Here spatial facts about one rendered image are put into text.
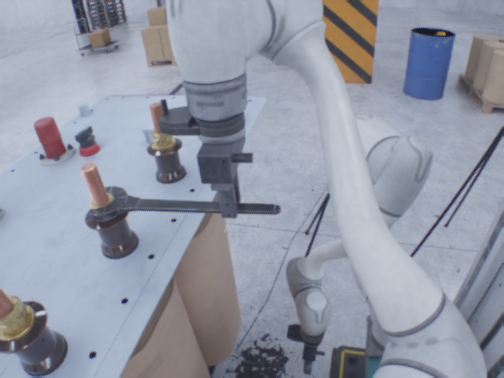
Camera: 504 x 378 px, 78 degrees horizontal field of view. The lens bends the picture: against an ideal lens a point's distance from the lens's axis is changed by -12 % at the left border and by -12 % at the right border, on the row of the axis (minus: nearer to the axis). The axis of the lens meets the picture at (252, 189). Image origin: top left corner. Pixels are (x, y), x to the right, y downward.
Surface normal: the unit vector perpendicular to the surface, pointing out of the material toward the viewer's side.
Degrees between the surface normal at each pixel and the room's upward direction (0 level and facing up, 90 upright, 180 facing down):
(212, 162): 90
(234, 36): 91
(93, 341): 0
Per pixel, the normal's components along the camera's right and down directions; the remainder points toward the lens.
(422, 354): -0.41, -0.78
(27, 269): -0.07, -0.80
